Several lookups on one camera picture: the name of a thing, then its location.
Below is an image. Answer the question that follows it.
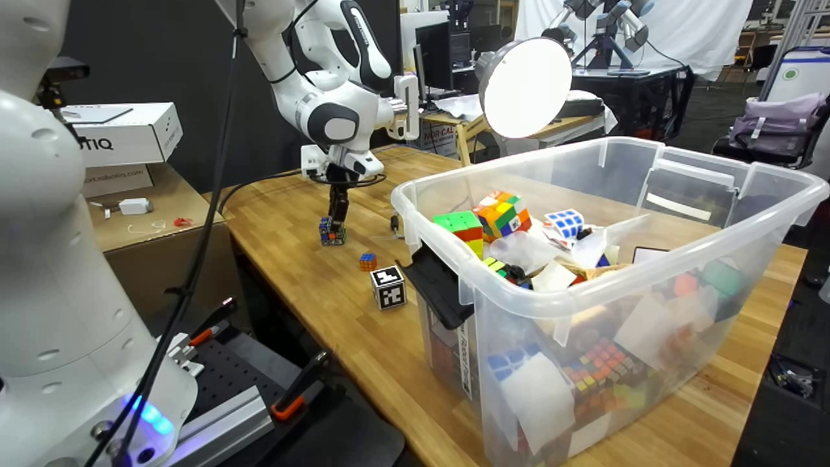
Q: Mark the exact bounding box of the round white lamp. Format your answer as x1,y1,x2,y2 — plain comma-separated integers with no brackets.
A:
481,35,577,140

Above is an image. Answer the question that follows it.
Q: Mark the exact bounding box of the white cloth backdrop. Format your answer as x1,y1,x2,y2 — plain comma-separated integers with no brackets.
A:
517,0,758,83

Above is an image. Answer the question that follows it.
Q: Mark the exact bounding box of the white blue puzzle cube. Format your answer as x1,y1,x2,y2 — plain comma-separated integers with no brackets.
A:
543,205,592,243

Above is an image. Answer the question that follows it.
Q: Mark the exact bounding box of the white orange puzzle cube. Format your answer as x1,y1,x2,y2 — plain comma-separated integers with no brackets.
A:
529,259,579,294

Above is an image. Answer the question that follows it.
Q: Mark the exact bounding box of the black flat box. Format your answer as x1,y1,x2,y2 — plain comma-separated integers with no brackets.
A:
406,243,478,333

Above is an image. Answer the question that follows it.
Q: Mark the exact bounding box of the brown cardboard box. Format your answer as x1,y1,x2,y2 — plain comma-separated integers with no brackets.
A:
83,163,246,337

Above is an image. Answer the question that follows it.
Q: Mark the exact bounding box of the orange yellow green cube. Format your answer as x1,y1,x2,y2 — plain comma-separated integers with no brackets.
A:
473,190,534,241

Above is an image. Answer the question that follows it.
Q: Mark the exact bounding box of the black white tag cube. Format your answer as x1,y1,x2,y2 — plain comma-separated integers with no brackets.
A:
369,263,411,312

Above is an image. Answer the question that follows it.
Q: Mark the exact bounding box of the black camera on stand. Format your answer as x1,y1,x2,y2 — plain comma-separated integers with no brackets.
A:
37,55,92,109

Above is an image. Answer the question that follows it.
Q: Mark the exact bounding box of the white cardboard product box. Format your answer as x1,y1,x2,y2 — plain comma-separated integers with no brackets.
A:
58,102,186,169

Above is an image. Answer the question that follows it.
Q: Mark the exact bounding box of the multicolour many-tile cube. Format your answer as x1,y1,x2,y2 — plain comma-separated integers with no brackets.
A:
561,339,653,402

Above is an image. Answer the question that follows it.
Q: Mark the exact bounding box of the computer monitor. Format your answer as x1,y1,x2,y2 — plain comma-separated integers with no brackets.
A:
413,22,478,92

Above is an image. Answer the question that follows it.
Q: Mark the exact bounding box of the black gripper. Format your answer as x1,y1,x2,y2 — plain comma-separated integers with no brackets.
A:
324,163,362,237

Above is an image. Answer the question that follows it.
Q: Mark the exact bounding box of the silver aluminium rail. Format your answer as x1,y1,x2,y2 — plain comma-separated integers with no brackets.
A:
167,384,291,467

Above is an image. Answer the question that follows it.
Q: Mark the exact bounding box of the black hanging cable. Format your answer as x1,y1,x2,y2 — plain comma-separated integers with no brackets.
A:
106,0,250,467

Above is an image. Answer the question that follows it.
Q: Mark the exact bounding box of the large green stickerless cube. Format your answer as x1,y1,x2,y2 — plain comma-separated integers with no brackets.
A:
430,208,487,246

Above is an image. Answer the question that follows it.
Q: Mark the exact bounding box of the clear plastic storage bin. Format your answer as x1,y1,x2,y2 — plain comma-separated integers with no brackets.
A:
389,134,830,467

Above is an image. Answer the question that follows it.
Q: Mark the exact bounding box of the purple backpack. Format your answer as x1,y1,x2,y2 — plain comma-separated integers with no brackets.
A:
713,92,830,166

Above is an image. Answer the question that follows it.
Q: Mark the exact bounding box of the black lettered puzzle cube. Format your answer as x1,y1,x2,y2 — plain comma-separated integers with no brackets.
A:
316,216,351,249

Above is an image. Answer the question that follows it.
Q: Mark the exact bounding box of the small white device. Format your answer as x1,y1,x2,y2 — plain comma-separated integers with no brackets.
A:
118,195,153,219

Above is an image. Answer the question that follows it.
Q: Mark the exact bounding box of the orange handled black clamp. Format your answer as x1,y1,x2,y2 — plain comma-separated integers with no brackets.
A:
184,294,238,351
269,349,332,426

